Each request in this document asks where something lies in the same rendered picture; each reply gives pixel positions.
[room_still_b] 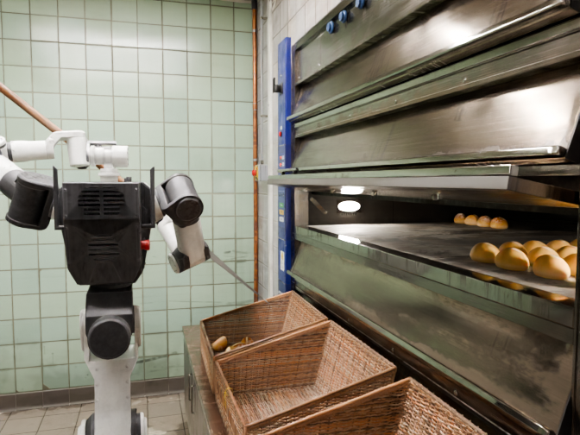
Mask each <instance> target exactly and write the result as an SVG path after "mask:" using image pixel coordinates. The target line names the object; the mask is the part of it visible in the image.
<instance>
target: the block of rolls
mask: <svg viewBox="0 0 580 435"><path fill-rule="evenodd" d="M470 257H471V259H472V260H473V261H476V262H484V263H495V265H496V266H497V267H498V268H503V269H507V270H513V271H526V270H527V269H528V267H529V266H532V267H533V272H534V274H535V275H537V276H539V277H542V278H546V279H551V280H558V281H564V280H567V279H568V278H569V276H570V275H572V276H575V279H576V271H577V239H575V240H573V241H572V242H570V243H568V242H566V241H565V240H561V239H559V240H552V241H550V242H549V243H548V244H547V245H545V244H544V243H542V242H540V241H528V242H526V243H524V244H523V245H522V244H520V243H518V242H516V241H512V242H506V243H504V244H502V245H501V246H500V248H499V249H498V248H496V246H494V245H493V244H491V243H478V244H476V245H475V246H474V247H473V248H472V250H471V251H470Z"/></svg>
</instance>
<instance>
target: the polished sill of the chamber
mask: <svg viewBox="0 0 580 435"><path fill-rule="evenodd" d="M295 233H296V234H299V235H302V236H306V237H308V238H311V239H313V240H316V241H319V242H322V243H326V244H329V245H331V246H334V247H336V248H339V249H343V250H346V251H349V252H351V253H354V254H357V255H361V256H364V257H366V258H369V259H371V260H374V261H377V262H381V263H384V264H387V265H389V266H392V267H394V268H398V269H401V270H404V271H407V272H409V273H412V274H416V275H419V276H422V277H424V278H427V279H429V280H432V281H436V282H439V283H442V284H445V285H447V286H450V287H454V288H456V289H459V290H462V291H465V292H467V293H472V294H474V295H477V296H480V297H482V298H484V299H489V300H492V301H494V302H497V303H500V304H503V305H505V306H509V307H512V308H514V309H517V310H520V311H523V312H527V313H530V314H532V315H535V316H538V317H540V318H544V319H547V320H550V321H552V322H555V323H558V324H561V325H565V326H568V327H570V328H572V329H574V315H575V299H573V298H569V297H566V296H563V295H559V294H556V293H550V292H547V291H544V290H540V289H538V288H534V287H529V286H525V285H521V284H519V283H515V282H512V281H506V280H503V279H500V278H496V277H493V276H490V275H486V274H481V273H477V272H474V271H471V270H468V269H464V268H459V267H455V266H452V265H449V264H446V263H442V262H437V261H434V260H430V259H427V258H424V257H420V256H417V255H411V254H408V253H405V252H401V251H399V250H395V249H390V248H386V247H382V246H380V245H376V244H373V243H367V242H364V241H361V240H357V239H354V238H351V237H347V236H342V235H338V234H335V233H332V232H329V231H325V230H320V229H316V228H313V227H310V226H306V225H295Z"/></svg>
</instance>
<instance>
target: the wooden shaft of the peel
mask: <svg viewBox="0 0 580 435"><path fill-rule="evenodd" d="M0 92H1V93H2V94H3V95H4V96H5V97H7V98H8V99H10V100H11V101H12V102H13V103H15V104H16V105H18V106H19V107H20V108H21V109H23V110H24V111H26V112H27V113H28V114H29V115H30V116H31V117H33V118H34V119H35V120H36V121H38V122H39V123H41V124H42V125H43V126H44V127H46V128H47V129H49V130H50V131H51V132H52V133H53V132H56V131H63V130H61V129H60V128H58V127H57V126H56V125H55V124H53V123H52V122H51V121H49V120H48V119H47V118H45V117H44V116H43V115H42V114H41V113H40V112H39V111H37V110H36V109H34V108H33V107H32V106H31V105H29V104H28V103H27V102H25V101H24V100H23V99H21V98H20V97H19V96H17V95H16V94H15V93H14V92H13V91H12V90H10V89H9V88H8V87H7V86H5V85H4V84H2V83H1V82H0ZM96 167H97V168H98V169H101V168H104V164H103V165H96ZM118 182H124V178H122V177H121V176H118Z"/></svg>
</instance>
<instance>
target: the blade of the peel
mask: <svg viewBox="0 0 580 435"><path fill-rule="evenodd" d="M210 255H211V259H212V260H213V261H214V262H215V263H216V264H218V265H219V266H220V267H221V268H223V269H224V270H226V271H227V272H228V273H229V274H231V275H232V276H234V277H235V278H236V279H237V280H239V281H240V282H242V284H244V286H246V287H247V288H249V289H250V290H251V291H253V292H254V293H255V294H257V295H258V296H259V297H261V298H262V299H263V300H265V299H264V298H263V297H262V296H261V295H260V294H259V293H257V292H256V291H255V290H254V289H253V288H252V287H251V286H249V285H248V284H247V283H246V282H245V281H244V280H243V279H241V278H240V277H239V276H238V275H237V274H236V273H235V272H234V271H233V270H231V269H230V268H229V267H228V266H227V265H226V264H225V263H224V262H223V261H221V260H220V259H219V258H218V257H217V256H216V255H215V254H214V253H213V252H211V251H210ZM265 301H266V300H265ZM266 302H267V301H266ZM267 303H268V302H267Z"/></svg>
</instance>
